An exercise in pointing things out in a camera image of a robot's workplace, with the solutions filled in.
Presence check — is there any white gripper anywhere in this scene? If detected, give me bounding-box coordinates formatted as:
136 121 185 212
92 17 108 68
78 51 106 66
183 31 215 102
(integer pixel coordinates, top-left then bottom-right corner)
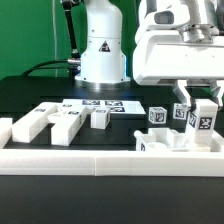
133 30 224 111

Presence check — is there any white chair seat part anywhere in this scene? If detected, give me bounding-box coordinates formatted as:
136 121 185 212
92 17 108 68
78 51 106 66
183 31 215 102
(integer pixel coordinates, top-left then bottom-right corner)
134 128 211 152

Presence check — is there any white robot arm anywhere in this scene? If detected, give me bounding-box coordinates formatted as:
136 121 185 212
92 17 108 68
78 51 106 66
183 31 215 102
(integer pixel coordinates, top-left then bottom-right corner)
75 0 224 109

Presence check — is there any white tagged cube nut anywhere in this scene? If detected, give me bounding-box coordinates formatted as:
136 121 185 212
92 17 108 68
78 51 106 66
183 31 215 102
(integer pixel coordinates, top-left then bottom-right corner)
173 103 187 120
149 107 167 124

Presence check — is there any white tagged flat board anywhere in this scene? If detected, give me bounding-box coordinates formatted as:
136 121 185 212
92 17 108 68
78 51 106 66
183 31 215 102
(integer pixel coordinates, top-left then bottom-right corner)
62 99 146 115

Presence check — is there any white short tagged block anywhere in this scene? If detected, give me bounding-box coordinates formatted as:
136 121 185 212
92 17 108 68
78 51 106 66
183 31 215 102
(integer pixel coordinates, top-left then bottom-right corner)
90 108 110 129

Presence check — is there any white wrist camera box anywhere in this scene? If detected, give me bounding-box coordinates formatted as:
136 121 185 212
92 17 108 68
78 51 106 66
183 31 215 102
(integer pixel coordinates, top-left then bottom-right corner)
135 5 190 43

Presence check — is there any black cable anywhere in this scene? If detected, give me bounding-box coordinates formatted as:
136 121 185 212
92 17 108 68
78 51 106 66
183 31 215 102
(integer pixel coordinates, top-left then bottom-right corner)
21 59 81 78

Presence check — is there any white fence frame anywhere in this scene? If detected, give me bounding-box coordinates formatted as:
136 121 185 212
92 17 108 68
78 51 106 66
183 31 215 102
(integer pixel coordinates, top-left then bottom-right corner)
0 118 224 177

